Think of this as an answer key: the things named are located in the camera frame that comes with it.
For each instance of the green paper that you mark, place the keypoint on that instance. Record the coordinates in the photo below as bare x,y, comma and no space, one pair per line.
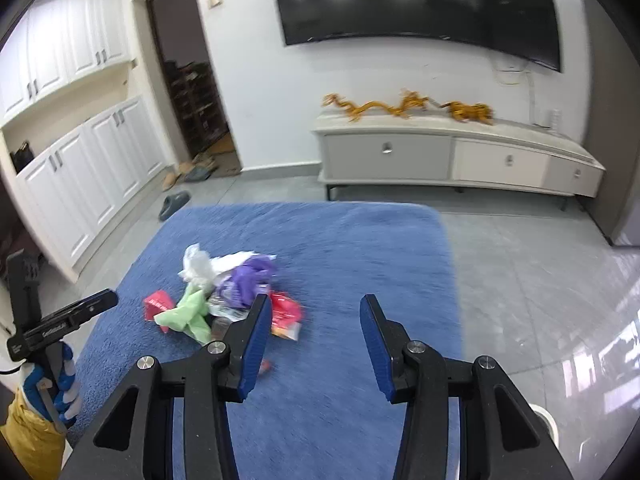
187,312

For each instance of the golden tiger ornament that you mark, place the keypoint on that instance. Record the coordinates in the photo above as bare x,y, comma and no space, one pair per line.
467,111

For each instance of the grey slipper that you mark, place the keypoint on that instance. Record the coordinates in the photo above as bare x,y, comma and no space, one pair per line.
197,174

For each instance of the purple wrapper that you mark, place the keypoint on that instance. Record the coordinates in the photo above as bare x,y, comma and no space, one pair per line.
247,280

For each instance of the black bag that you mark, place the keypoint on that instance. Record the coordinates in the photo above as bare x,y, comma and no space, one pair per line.
22,157

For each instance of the brown door mat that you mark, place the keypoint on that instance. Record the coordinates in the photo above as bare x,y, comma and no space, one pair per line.
222,144

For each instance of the white tissue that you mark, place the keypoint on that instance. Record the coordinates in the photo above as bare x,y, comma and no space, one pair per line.
232,261

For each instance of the person's left forearm yellow sleeve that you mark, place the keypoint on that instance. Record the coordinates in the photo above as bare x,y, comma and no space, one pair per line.
32,440

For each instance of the dark green slipper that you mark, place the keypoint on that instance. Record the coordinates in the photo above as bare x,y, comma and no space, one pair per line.
174,206

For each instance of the white upper wall cabinets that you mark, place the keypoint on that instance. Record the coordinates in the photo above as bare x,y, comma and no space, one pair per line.
65,40

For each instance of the golden dragon ornament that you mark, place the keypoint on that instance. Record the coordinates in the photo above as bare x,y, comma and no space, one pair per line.
372,106

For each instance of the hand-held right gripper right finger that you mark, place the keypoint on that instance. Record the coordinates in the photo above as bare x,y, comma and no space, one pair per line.
375,342

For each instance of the clear bottle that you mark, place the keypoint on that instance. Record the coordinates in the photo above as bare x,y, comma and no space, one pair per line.
554,120

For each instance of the clear plastic wrapper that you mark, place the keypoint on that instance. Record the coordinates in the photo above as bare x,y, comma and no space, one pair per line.
227,312

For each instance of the wooden shoe rack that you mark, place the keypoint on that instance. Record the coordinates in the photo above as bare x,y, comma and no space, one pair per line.
197,100

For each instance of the white grey television cabinet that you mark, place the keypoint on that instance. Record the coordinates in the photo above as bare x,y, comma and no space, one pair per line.
400,155

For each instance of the red snack wrapper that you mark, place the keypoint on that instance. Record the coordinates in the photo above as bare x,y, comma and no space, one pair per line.
286,312

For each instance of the person's left hand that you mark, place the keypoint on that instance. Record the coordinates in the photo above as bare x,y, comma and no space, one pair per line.
62,367

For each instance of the tan slipper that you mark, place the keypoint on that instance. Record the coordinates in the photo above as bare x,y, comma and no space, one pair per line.
172,177

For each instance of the large black television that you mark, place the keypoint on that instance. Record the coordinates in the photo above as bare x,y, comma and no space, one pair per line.
415,0

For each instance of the blue fluffy blanket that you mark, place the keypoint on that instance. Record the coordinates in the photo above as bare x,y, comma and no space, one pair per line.
325,240

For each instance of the small red packet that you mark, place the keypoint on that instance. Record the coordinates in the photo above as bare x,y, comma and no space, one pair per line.
159,305

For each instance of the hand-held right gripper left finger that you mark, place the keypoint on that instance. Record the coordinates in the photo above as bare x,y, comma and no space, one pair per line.
254,342

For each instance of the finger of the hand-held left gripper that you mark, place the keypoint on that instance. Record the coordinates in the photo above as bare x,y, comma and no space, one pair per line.
87,305

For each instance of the white trash bin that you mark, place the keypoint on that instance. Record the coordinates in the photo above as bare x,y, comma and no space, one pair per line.
547,417

